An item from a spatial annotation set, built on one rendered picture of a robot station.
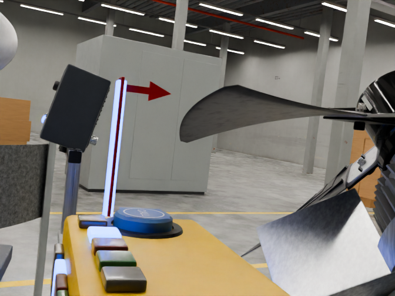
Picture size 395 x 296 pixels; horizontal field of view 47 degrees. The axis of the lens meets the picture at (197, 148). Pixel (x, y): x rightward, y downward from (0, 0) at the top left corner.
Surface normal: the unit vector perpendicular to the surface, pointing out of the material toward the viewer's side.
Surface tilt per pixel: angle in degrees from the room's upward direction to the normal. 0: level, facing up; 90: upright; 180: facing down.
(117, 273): 0
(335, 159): 90
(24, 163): 90
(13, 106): 90
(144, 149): 90
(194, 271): 0
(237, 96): 165
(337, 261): 55
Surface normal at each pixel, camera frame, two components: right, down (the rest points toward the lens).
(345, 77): -0.86, -0.07
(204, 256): 0.11, -0.99
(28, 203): 0.96, 0.12
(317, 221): -0.42, -0.58
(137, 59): 0.49, 0.10
